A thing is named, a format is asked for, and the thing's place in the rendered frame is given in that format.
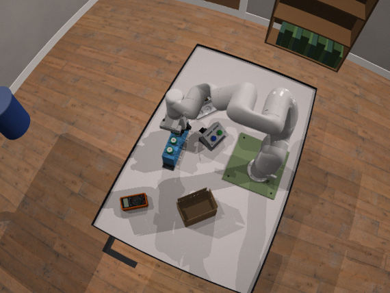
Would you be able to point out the grey panel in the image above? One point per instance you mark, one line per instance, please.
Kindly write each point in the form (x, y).
(206, 109)

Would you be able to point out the brown cardboard box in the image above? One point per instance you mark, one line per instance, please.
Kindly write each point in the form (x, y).
(197, 206)

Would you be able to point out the orange digital multimeter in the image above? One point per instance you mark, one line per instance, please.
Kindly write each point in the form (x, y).
(135, 201)

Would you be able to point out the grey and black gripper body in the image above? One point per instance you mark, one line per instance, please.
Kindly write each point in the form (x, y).
(183, 122)

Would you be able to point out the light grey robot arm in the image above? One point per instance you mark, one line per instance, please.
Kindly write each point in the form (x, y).
(279, 118)

